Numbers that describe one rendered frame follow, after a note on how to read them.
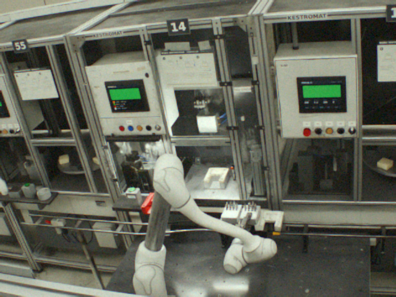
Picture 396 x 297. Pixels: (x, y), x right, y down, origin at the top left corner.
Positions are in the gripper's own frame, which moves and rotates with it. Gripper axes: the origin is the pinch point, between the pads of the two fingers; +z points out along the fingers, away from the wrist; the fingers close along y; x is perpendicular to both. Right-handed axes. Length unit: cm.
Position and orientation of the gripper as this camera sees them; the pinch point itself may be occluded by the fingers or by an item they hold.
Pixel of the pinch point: (249, 219)
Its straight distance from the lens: 271.2
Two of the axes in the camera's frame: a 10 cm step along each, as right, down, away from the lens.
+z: 3.1, -4.9, 8.1
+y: -1.7, -8.7, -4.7
